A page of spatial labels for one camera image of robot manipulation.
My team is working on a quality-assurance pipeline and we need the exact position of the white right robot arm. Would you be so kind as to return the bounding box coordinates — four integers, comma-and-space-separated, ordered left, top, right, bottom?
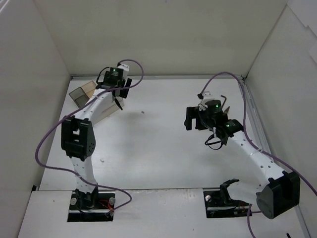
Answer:
184, 100, 300, 219

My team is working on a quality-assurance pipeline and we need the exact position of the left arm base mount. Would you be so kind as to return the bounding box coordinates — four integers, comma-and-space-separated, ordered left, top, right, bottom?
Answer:
67, 190, 115, 223

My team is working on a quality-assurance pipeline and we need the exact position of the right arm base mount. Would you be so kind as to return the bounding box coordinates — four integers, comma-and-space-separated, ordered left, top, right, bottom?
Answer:
203, 179, 249, 219

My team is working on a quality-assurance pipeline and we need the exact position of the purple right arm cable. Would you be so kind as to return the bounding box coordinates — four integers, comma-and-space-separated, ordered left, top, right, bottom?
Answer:
197, 71, 317, 238

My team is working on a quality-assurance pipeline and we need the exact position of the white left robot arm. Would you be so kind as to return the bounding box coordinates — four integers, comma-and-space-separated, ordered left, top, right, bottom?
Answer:
61, 64, 132, 208

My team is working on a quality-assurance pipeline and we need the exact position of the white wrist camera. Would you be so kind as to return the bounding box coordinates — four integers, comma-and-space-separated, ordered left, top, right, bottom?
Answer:
197, 91, 215, 105
117, 64, 130, 78

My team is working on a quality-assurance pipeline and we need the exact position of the aluminium table edge rail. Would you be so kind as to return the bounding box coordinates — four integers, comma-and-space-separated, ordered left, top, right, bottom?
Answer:
237, 75, 312, 238

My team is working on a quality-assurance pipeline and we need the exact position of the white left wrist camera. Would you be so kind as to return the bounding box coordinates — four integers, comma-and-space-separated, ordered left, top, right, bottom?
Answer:
117, 64, 130, 78

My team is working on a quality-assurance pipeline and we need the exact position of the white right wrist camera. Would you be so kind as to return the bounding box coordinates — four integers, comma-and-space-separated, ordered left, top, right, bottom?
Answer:
197, 91, 215, 105

